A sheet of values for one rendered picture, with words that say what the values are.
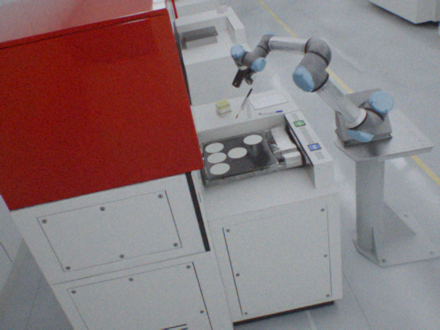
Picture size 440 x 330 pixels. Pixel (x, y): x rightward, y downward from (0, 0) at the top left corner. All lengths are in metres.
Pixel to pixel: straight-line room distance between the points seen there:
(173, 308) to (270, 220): 0.60
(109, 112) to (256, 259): 1.11
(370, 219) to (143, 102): 1.72
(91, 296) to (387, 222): 1.82
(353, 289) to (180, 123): 1.63
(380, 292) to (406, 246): 0.41
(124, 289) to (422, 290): 1.67
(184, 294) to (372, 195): 1.25
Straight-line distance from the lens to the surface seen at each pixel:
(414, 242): 3.05
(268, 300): 2.47
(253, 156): 2.27
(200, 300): 2.09
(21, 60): 1.52
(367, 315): 2.66
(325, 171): 2.08
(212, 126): 2.49
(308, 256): 2.31
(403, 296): 2.76
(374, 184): 2.63
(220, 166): 2.23
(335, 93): 2.11
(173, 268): 1.93
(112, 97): 1.51
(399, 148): 2.42
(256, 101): 2.68
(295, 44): 2.20
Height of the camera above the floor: 2.10
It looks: 32 degrees down
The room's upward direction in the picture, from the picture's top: 12 degrees counter-clockwise
